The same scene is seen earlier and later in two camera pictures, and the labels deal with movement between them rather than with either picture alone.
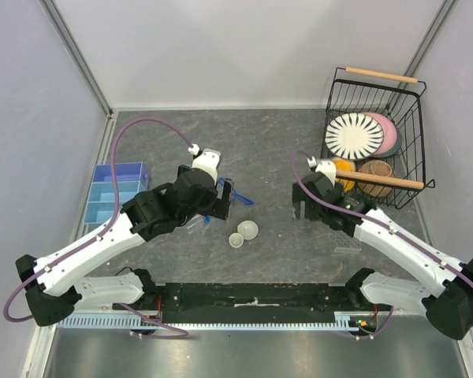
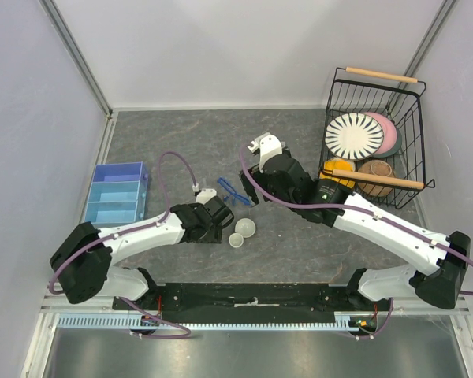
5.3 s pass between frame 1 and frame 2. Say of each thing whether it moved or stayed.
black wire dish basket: stayed
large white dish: stayed
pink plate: stayed
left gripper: moved
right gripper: moved
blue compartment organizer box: stayed
